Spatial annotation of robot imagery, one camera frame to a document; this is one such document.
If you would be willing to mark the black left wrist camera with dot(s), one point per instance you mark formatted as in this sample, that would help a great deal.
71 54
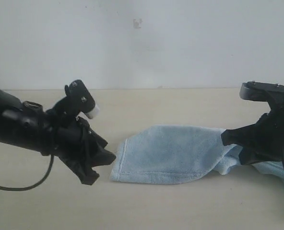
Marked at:
77 100

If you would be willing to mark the light blue fleece towel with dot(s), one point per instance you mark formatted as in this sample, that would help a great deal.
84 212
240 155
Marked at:
173 154

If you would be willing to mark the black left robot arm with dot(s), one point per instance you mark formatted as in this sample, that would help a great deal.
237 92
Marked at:
20 122

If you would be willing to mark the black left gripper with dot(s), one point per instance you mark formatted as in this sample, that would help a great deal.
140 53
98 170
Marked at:
70 139

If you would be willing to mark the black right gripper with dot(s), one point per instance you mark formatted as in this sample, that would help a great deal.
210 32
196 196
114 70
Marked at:
266 135

